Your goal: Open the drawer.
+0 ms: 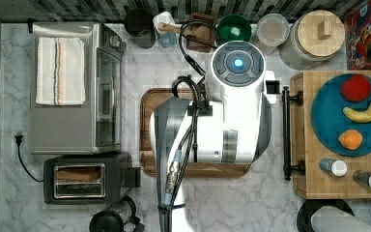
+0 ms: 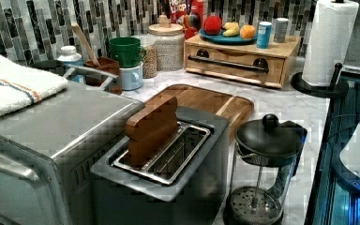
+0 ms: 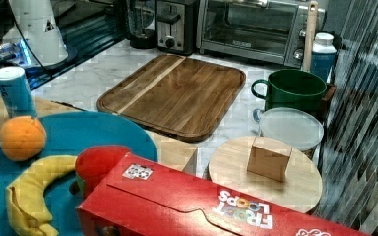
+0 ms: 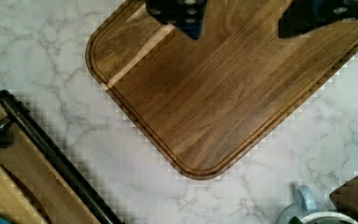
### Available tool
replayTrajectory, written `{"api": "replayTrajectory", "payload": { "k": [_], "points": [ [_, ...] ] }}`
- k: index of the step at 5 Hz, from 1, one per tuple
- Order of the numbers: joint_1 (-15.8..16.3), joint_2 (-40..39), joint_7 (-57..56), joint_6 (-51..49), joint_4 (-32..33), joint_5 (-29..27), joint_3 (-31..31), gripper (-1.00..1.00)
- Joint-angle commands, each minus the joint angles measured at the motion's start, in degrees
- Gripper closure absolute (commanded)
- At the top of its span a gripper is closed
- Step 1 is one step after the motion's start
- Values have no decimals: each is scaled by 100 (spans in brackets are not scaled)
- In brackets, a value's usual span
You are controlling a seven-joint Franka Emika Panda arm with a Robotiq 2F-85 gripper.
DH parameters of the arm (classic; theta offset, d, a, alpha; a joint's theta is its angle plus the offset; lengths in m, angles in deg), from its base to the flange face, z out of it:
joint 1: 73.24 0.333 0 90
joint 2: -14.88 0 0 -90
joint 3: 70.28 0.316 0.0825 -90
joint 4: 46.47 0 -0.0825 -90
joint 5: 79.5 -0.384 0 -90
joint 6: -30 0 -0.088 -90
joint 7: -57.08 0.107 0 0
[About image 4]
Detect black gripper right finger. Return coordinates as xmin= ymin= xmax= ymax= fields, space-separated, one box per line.
xmin=278 ymin=0 xmax=358 ymax=38

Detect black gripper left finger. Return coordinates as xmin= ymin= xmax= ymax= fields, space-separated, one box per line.
xmin=145 ymin=0 xmax=208 ymax=40

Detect light wooden drawer cabinet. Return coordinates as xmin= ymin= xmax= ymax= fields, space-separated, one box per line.
xmin=0 ymin=92 xmax=102 ymax=224

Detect walnut wooden cutting board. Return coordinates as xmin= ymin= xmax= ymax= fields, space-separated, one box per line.
xmin=86 ymin=0 xmax=358 ymax=179

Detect white mug with blue handle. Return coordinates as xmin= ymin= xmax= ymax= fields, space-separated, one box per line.
xmin=275 ymin=185 xmax=358 ymax=224

